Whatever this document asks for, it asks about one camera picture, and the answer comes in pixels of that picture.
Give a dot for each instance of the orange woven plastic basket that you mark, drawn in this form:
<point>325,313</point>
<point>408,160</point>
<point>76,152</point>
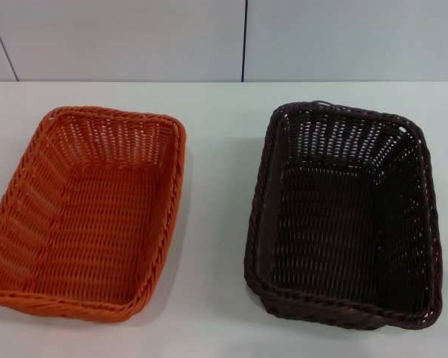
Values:
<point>97,223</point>

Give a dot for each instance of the dark brown woven plastic basket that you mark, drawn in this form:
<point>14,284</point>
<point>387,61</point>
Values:
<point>332,231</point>

